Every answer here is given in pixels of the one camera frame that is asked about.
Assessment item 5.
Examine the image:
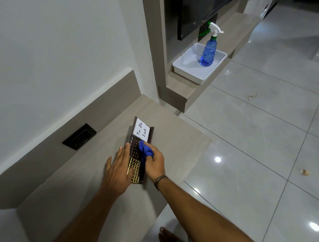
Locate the person's foot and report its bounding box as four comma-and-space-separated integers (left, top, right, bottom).
159, 227, 186, 242

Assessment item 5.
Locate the blue cleaning cloth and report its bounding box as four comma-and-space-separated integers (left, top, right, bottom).
139, 140, 155, 160

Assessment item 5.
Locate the white plastic tray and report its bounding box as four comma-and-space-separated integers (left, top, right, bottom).
172, 43, 228, 85

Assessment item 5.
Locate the person's right forearm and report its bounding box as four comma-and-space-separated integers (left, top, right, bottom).
155, 177, 255, 242

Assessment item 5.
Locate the blue spray bottle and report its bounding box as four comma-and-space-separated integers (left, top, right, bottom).
200, 22, 224, 67

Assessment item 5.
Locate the dark wrist bracelet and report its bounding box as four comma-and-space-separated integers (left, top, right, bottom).
154, 175, 169, 191

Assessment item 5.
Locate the black outlet plate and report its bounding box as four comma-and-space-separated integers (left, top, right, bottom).
198, 13, 218, 42

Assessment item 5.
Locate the person's left hand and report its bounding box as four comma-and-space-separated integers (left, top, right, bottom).
100, 142, 134, 197

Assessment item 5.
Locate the person's right hand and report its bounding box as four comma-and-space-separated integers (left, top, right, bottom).
142, 142, 166, 185

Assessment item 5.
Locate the dark calculator with gold keys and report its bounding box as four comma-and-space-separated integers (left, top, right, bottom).
126, 116, 155, 185

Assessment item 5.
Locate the black wall socket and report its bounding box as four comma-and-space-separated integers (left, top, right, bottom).
62, 123, 97, 151

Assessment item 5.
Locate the black television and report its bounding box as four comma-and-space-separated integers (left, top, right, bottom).
177, 0, 233, 41

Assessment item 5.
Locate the beige wooden television unit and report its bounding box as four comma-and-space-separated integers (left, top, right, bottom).
143, 0, 278, 114

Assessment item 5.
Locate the person's left forearm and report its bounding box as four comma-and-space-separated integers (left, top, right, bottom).
53, 185, 125, 242

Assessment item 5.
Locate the white paper note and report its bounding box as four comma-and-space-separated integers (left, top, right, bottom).
132, 118, 151, 140

